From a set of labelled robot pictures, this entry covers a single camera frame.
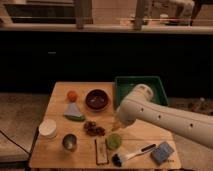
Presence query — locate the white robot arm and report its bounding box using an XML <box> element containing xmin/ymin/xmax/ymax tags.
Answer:
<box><xmin>115</xmin><ymin>84</ymin><xmax>213</xmax><ymax>149</ymax></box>

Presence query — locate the green plastic cup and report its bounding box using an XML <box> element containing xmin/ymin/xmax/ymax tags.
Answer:
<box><xmin>106</xmin><ymin>133</ymin><xmax>122</xmax><ymax>150</ymax></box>

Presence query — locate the metal cup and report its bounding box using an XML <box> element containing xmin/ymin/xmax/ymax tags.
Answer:
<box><xmin>62</xmin><ymin>134</ymin><xmax>77</xmax><ymax>151</ymax></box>

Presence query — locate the brown rectangular block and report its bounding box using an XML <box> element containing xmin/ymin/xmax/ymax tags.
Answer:
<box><xmin>95</xmin><ymin>138</ymin><xmax>109</xmax><ymax>165</ymax></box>

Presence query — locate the brown grape bunch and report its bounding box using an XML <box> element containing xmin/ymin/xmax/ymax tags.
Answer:
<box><xmin>83</xmin><ymin>121</ymin><xmax>105</xmax><ymax>136</ymax></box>

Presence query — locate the dark red bowl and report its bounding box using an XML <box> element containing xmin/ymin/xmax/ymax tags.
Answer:
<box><xmin>85</xmin><ymin>89</ymin><xmax>109</xmax><ymax>111</ymax></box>

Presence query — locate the white black dish brush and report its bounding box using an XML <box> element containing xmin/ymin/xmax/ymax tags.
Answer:
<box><xmin>111</xmin><ymin>144</ymin><xmax>156</xmax><ymax>167</ymax></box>

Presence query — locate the green plastic tray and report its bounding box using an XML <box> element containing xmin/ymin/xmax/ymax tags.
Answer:
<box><xmin>115</xmin><ymin>76</ymin><xmax>168</xmax><ymax>106</ymax></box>

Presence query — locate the wooden table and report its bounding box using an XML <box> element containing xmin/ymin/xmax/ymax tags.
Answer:
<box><xmin>29</xmin><ymin>82</ymin><xmax>175</xmax><ymax>169</ymax></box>

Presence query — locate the blue green cloth wedge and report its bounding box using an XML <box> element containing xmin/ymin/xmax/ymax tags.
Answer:
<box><xmin>64</xmin><ymin>103</ymin><xmax>86</xmax><ymax>122</ymax></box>

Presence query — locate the blue sponge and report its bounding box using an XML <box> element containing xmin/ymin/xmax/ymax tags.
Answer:
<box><xmin>151</xmin><ymin>142</ymin><xmax>174</xmax><ymax>165</ymax></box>

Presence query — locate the orange fruit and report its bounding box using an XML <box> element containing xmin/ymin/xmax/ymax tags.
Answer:
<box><xmin>67</xmin><ymin>91</ymin><xmax>78</xmax><ymax>102</ymax></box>

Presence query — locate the white round container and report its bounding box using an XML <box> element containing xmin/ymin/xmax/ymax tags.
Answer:
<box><xmin>39</xmin><ymin>119</ymin><xmax>57</xmax><ymax>138</ymax></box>

